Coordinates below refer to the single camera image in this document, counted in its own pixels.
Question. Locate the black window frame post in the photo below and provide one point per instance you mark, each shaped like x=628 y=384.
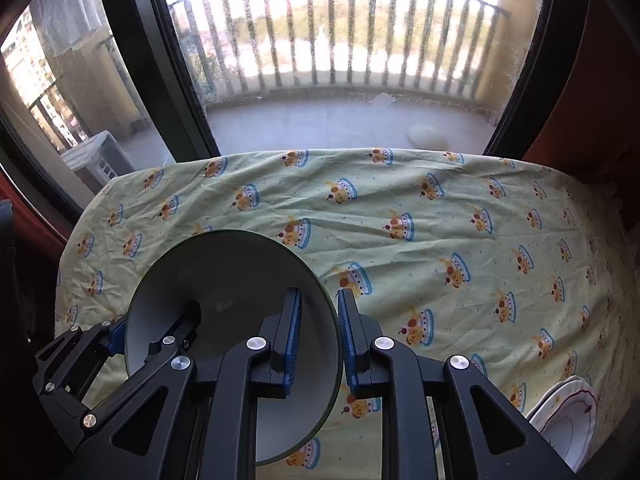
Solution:
x=150 y=48

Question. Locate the red curtain left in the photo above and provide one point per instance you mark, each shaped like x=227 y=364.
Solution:
x=38 y=224

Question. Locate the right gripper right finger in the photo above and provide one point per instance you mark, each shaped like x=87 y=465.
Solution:
x=439 y=417

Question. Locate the red curtain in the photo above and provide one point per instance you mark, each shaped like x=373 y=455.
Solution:
x=595 y=123
x=38 y=224

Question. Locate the yellow crown print tablecloth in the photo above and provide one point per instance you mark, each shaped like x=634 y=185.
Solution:
x=521 y=268

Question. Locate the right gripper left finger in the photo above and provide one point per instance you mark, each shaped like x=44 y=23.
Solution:
x=229 y=387

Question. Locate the balcony metal railing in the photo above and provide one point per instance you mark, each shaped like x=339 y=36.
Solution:
x=252 y=47

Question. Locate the red trimmed white plate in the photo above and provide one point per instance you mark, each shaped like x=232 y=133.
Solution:
x=567 y=422

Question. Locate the yellow flower white plate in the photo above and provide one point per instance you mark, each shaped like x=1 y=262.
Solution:
x=550 y=392

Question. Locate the white outdoor unit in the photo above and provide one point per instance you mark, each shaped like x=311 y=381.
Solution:
x=97 y=160

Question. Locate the red curtain right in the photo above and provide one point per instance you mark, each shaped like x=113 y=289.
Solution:
x=595 y=123

